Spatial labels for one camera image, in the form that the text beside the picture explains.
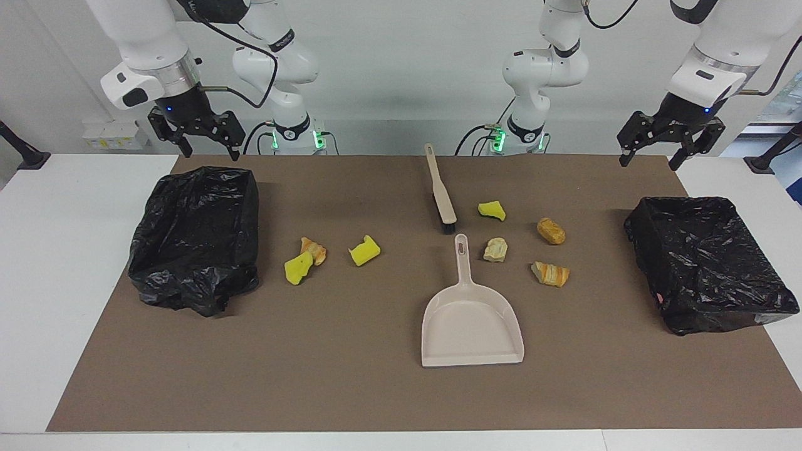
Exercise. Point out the white wall socket box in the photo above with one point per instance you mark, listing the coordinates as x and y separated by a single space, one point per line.
116 134

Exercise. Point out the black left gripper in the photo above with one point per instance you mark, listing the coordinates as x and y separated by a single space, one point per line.
686 116

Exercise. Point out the black bag-lined bin with knot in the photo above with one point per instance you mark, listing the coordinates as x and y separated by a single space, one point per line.
194 238

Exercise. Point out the pale bread piece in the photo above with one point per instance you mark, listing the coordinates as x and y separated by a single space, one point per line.
495 250

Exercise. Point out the notched yellow sponge piece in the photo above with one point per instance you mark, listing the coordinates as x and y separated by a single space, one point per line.
364 252

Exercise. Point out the brown table mat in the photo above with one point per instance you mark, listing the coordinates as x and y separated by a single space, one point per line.
351 376

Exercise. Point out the brown bread bun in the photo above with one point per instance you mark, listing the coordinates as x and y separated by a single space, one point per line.
551 231

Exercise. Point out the orange striped croissant piece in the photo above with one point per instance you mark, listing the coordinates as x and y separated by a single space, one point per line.
550 274

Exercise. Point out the black bag-lined bin pink mark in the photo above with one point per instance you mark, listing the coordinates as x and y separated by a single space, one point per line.
708 263

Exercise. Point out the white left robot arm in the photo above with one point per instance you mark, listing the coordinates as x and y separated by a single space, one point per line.
739 37

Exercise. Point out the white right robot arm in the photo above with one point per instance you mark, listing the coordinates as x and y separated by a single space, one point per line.
144 44

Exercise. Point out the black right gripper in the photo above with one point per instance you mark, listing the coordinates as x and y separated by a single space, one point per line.
185 109

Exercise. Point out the small striped croissant piece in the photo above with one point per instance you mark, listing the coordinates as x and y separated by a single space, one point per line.
315 250

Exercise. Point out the beige plastic dustpan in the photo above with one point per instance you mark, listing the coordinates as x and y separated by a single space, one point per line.
470 326

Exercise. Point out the black clamp stand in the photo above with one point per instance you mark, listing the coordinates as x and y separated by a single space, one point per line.
22 153
774 153

